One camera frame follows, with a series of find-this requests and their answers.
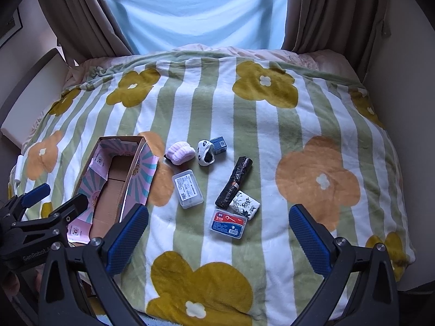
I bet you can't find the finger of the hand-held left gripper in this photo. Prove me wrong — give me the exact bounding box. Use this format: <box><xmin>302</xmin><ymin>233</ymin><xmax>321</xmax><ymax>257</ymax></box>
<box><xmin>0</xmin><ymin>183</ymin><xmax>51</xmax><ymax>225</ymax></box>
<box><xmin>10</xmin><ymin>193</ymin><xmax>89</xmax><ymax>242</ymax></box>

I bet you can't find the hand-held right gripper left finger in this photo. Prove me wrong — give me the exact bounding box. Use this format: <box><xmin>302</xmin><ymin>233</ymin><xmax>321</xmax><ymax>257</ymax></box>
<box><xmin>37</xmin><ymin>203</ymin><xmax>150</xmax><ymax>326</ymax></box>

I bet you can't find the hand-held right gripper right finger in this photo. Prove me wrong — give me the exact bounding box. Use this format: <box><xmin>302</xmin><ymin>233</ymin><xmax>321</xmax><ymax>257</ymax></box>
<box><xmin>288</xmin><ymin>204</ymin><xmax>400</xmax><ymax>326</ymax></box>

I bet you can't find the cardboard box with pink print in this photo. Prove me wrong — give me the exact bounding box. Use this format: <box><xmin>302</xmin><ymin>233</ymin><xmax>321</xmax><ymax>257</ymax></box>
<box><xmin>68</xmin><ymin>136</ymin><xmax>160</xmax><ymax>245</ymax></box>

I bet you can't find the floral tissue pack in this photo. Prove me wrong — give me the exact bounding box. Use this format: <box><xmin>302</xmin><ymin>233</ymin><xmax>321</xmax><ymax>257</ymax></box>
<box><xmin>228</xmin><ymin>190</ymin><xmax>261</xmax><ymax>221</ymax></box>

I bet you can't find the clear plastic box white label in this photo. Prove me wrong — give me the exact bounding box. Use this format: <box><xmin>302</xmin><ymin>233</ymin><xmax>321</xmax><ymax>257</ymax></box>
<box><xmin>172</xmin><ymin>169</ymin><xmax>204</xmax><ymax>209</ymax></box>

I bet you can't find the floss pick box red label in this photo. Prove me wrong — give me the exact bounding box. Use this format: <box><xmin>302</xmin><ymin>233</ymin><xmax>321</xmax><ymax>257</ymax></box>
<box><xmin>210</xmin><ymin>209</ymin><xmax>248</xmax><ymax>240</ymax></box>

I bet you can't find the black trash bag roll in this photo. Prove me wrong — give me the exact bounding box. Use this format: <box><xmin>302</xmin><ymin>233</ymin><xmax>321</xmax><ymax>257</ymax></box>
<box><xmin>215</xmin><ymin>156</ymin><xmax>254</xmax><ymax>208</ymax></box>

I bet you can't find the clear bag of pink item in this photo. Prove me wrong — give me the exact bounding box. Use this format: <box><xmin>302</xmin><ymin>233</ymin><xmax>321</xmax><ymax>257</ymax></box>
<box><xmin>165</xmin><ymin>142</ymin><xmax>196</xmax><ymax>165</ymax></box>

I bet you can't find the small blue box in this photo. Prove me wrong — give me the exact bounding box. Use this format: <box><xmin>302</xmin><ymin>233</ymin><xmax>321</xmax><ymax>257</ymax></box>
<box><xmin>210</xmin><ymin>136</ymin><xmax>227</xmax><ymax>155</ymax></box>

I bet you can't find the white padded headboard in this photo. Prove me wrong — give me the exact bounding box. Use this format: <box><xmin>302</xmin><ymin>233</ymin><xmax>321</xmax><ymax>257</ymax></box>
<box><xmin>0</xmin><ymin>48</ymin><xmax>70</xmax><ymax>146</ymax></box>

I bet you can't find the striped flower print blanket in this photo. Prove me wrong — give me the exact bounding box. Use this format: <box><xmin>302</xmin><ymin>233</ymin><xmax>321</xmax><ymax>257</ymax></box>
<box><xmin>7</xmin><ymin>50</ymin><xmax>417</xmax><ymax>326</ymax></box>

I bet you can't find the pink quilt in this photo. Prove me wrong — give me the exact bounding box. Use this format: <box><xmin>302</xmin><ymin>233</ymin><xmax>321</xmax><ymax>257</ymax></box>
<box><xmin>64</xmin><ymin>43</ymin><xmax>354</xmax><ymax>85</ymax></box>

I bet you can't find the brown curtain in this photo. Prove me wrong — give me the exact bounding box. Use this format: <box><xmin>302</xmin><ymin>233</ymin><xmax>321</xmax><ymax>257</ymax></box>
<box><xmin>282</xmin><ymin>0</ymin><xmax>391</xmax><ymax>75</ymax></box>
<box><xmin>36</xmin><ymin>0</ymin><xmax>141</xmax><ymax>67</ymax></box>

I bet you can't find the light blue sheer curtain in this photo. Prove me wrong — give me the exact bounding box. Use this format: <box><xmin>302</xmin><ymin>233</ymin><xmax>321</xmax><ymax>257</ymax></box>
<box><xmin>100</xmin><ymin>0</ymin><xmax>289</xmax><ymax>57</ymax></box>

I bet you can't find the framed wall picture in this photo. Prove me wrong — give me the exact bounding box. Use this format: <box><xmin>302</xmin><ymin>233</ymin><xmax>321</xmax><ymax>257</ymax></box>
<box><xmin>0</xmin><ymin>7</ymin><xmax>24</xmax><ymax>48</ymax></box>

